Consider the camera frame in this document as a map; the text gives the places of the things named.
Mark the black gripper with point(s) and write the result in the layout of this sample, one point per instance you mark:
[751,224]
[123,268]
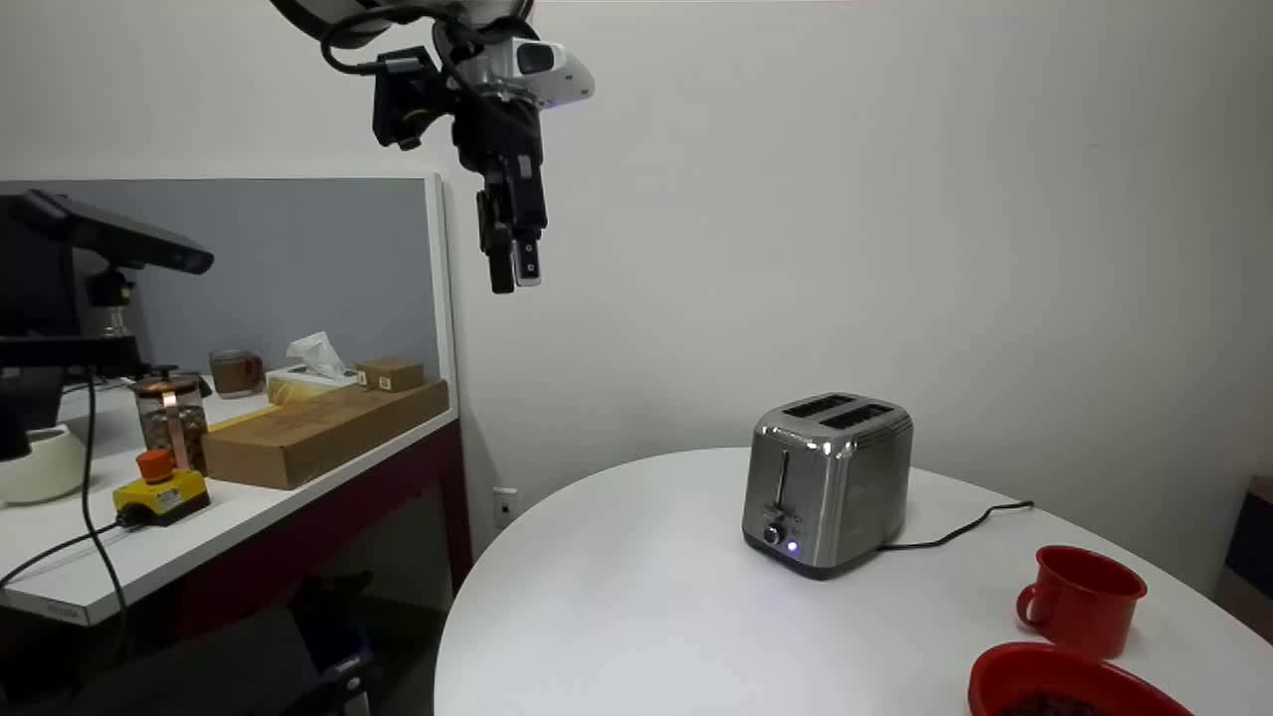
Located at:
[501,146]

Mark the stainless steel two-slot toaster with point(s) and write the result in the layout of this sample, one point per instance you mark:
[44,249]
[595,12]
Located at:
[822,491]

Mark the small brown cardboard box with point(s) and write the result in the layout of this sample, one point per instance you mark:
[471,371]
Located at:
[390,374]

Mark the grey partition board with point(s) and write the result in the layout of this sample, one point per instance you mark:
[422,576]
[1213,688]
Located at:
[304,263]

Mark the tissue box with white tissue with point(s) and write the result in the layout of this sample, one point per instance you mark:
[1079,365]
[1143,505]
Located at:
[310,371]

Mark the flat cardboard box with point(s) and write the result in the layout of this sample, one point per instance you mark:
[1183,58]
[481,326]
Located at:
[310,435]

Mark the brown paper cup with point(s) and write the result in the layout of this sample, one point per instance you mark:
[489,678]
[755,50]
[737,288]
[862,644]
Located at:
[235,371]

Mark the white side desk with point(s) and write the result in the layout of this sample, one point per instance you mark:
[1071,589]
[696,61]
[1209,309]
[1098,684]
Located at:
[264,530]

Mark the yellow toy car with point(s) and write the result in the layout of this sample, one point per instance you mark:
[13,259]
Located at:
[159,495]

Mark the black office chair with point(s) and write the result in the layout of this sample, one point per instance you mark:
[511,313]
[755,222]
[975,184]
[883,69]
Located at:
[324,651]

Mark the white round bowl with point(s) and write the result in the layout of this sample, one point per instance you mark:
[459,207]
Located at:
[42,468]

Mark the red plastic cup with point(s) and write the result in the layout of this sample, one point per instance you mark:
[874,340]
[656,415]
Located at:
[1079,603]

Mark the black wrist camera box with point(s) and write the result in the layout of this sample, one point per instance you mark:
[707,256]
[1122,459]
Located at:
[404,97]

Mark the white wall outlet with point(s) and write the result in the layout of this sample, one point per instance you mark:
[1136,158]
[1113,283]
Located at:
[507,505]

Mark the glass jar with metal frame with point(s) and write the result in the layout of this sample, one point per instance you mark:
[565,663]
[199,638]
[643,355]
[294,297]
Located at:
[174,418]

